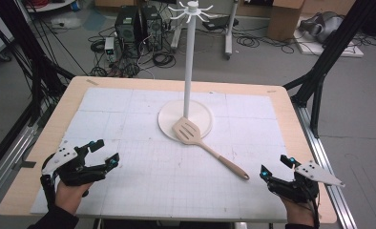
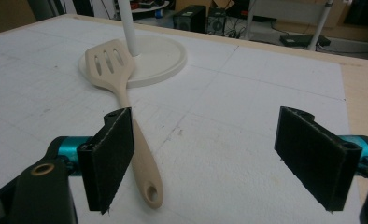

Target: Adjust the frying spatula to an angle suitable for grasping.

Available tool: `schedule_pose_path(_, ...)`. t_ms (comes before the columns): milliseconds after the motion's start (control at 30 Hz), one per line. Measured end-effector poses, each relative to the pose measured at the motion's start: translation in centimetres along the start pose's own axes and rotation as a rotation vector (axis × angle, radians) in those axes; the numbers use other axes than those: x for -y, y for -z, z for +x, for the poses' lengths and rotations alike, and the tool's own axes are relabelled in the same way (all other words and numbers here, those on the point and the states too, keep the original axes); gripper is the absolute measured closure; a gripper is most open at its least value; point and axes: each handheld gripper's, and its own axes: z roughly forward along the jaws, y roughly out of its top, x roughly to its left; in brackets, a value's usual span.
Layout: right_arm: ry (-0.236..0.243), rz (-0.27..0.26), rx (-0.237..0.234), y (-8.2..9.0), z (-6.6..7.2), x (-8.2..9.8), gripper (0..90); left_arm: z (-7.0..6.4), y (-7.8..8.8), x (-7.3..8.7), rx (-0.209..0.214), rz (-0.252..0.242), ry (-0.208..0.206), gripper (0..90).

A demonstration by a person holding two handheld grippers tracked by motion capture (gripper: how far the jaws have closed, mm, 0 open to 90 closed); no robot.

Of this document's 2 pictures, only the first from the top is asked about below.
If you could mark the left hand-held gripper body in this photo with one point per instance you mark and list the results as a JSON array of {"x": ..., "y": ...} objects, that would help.
[{"x": 69, "y": 165}]

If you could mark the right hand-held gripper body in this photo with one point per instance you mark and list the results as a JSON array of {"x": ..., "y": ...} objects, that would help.
[{"x": 303, "y": 182}]

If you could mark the beige slotted spatula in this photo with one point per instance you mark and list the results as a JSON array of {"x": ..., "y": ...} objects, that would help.
[{"x": 205, "y": 147}]

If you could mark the white utensil stand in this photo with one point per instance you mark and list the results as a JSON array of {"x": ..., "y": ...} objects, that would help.
[{"x": 189, "y": 76}]

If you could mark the person's left hand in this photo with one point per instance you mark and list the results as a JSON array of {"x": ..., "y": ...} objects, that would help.
[{"x": 70, "y": 194}]

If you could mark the person's right hand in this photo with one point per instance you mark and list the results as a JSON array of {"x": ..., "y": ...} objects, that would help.
[{"x": 298, "y": 212}]

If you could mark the white gridded mat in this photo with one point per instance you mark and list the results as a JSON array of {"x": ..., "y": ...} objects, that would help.
[{"x": 163, "y": 152}]

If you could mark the white power supply box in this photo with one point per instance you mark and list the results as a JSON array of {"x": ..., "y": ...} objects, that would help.
[{"x": 109, "y": 48}]

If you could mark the black computer tower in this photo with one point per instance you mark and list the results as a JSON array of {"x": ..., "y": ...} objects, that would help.
[
  {"x": 128, "y": 27},
  {"x": 152, "y": 27}
]

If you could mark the grey metal floor stand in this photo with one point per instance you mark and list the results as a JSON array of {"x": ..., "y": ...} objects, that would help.
[
  {"x": 230, "y": 30},
  {"x": 178, "y": 33}
]

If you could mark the grey bag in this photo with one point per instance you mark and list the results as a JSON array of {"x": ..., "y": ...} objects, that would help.
[{"x": 322, "y": 26}]

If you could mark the cardboard box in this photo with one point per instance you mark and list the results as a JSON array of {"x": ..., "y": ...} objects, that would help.
[{"x": 285, "y": 19}]

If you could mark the black flat device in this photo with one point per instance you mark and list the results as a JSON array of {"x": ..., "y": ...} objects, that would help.
[{"x": 220, "y": 23}]

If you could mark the black metal frame strut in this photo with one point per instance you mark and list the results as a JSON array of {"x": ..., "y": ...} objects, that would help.
[
  {"x": 326, "y": 60},
  {"x": 27, "y": 54}
]

